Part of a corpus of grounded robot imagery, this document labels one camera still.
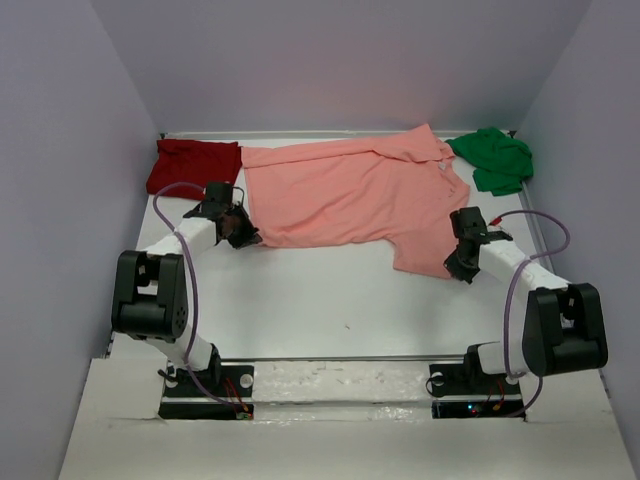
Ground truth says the pink t shirt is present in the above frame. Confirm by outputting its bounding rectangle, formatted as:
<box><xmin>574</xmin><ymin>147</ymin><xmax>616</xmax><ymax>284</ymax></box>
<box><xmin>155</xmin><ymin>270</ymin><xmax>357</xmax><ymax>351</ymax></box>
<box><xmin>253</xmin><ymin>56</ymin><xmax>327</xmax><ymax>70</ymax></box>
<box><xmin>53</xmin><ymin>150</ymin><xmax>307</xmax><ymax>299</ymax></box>
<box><xmin>241</xmin><ymin>125</ymin><xmax>470</xmax><ymax>279</ymax></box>

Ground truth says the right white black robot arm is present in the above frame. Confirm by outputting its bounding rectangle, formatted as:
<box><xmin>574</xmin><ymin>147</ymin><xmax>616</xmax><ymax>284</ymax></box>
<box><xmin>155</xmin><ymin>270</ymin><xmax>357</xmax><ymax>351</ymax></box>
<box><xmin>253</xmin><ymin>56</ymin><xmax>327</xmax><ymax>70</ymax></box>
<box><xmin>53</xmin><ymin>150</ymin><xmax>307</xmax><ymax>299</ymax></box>
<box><xmin>444</xmin><ymin>207</ymin><xmax>609</xmax><ymax>392</ymax></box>

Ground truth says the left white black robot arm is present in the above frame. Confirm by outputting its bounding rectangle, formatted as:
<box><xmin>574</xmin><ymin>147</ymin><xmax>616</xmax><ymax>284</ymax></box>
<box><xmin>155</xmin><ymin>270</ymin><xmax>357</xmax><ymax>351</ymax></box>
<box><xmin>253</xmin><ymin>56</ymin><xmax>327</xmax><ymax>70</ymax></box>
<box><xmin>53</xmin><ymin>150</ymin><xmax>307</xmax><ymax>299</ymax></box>
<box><xmin>111</xmin><ymin>182</ymin><xmax>262</xmax><ymax>405</ymax></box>

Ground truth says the red folded t shirt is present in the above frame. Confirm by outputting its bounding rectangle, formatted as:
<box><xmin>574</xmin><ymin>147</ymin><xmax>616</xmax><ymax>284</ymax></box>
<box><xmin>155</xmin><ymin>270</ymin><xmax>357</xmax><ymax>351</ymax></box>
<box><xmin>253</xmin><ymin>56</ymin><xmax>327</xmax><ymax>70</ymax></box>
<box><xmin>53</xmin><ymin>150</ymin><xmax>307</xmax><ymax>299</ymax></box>
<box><xmin>146</xmin><ymin>139</ymin><xmax>242</xmax><ymax>195</ymax></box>

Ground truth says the green crumpled t shirt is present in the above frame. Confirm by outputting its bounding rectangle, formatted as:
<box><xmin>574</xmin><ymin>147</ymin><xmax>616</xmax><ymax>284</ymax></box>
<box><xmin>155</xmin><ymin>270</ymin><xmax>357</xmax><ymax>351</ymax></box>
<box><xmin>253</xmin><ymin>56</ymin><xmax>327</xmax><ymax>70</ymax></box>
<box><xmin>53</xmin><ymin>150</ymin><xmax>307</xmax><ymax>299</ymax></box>
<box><xmin>446</xmin><ymin>127</ymin><xmax>534</xmax><ymax>196</ymax></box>

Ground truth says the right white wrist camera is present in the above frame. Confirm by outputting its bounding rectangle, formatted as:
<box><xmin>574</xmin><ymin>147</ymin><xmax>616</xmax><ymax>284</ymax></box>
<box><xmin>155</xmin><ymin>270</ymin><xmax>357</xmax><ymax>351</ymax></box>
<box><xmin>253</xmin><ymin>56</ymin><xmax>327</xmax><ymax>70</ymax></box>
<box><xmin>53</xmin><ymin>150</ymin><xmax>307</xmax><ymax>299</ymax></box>
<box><xmin>488</xmin><ymin>226</ymin><xmax>513</xmax><ymax>242</ymax></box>

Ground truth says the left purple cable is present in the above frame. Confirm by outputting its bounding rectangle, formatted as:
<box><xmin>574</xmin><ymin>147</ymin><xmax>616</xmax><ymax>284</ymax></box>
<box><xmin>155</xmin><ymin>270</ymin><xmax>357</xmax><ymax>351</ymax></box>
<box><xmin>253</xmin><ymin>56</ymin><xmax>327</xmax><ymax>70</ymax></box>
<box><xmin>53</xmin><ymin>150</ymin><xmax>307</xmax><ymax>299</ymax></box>
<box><xmin>152</xmin><ymin>182</ymin><xmax>251</xmax><ymax>416</ymax></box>

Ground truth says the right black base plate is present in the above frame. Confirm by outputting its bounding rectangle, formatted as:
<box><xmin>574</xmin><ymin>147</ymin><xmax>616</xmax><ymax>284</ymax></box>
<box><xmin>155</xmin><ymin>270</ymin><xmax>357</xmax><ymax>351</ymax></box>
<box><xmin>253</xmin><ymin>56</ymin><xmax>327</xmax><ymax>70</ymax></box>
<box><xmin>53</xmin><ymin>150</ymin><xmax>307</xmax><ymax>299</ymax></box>
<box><xmin>425</xmin><ymin>363</ymin><xmax>524</xmax><ymax>420</ymax></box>

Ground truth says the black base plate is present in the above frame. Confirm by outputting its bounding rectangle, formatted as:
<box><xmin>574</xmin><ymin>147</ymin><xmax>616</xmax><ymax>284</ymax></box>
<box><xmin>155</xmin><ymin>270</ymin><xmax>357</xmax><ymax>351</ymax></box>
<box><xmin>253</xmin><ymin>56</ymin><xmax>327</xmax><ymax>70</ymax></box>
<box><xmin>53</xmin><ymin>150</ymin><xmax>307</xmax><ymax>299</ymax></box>
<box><xmin>157</xmin><ymin>363</ymin><xmax>255</xmax><ymax>421</ymax></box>
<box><xmin>425</xmin><ymin>363</ymin><xmax>524</xmax><ymax>420</ymax></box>

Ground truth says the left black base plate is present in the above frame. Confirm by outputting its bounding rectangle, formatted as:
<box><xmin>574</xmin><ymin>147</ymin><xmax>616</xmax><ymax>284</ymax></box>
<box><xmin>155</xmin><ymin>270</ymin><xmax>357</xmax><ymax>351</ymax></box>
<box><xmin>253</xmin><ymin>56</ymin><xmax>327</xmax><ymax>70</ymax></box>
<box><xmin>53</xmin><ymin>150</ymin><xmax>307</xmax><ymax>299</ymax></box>
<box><xmin>157</xmin><ymin>363</ymin><xmax>255</xmax><ymax>421</ymax></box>

